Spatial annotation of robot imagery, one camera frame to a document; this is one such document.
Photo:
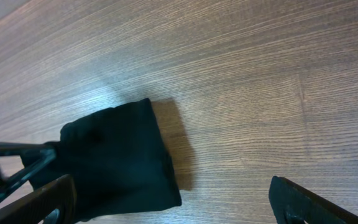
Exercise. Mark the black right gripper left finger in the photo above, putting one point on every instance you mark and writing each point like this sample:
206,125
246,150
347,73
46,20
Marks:
52,203

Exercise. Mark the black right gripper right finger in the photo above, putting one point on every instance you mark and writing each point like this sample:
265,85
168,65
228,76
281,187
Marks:
292,203

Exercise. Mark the black polo shirt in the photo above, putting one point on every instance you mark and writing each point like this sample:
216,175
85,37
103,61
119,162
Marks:
118,162

